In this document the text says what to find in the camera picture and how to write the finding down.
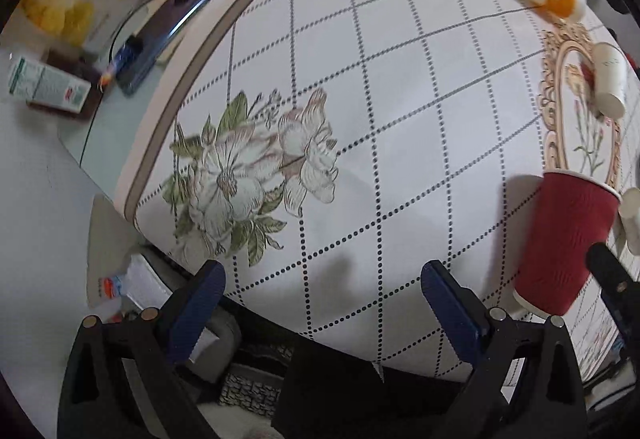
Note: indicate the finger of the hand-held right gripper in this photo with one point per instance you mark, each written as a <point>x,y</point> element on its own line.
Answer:
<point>606,264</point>

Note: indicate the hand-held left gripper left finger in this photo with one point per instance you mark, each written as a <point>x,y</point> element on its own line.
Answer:
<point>199,306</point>

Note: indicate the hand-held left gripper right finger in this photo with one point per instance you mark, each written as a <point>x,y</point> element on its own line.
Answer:
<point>449,308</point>

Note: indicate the red ribbed paper cup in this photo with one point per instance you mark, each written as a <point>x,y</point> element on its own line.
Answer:
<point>565,244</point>

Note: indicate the white paper cup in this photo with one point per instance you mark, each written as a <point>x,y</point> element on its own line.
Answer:
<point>631,214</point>
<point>610,79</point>

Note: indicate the white cardboard box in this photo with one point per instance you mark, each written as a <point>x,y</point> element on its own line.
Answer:
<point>145,284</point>

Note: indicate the red and blue packet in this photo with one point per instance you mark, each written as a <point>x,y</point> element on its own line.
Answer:
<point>111,286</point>

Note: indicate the patterned cushion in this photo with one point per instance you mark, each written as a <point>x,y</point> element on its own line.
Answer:
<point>247,389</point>

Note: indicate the black fabric object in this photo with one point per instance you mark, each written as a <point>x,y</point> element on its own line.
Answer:
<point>360,399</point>

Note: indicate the floral checked tablecloth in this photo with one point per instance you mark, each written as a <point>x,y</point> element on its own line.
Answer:
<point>400,119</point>

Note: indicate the green and white box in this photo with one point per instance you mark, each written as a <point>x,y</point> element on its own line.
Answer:
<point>45,84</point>

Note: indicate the dark smartphone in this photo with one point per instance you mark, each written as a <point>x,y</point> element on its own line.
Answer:
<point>160,26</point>

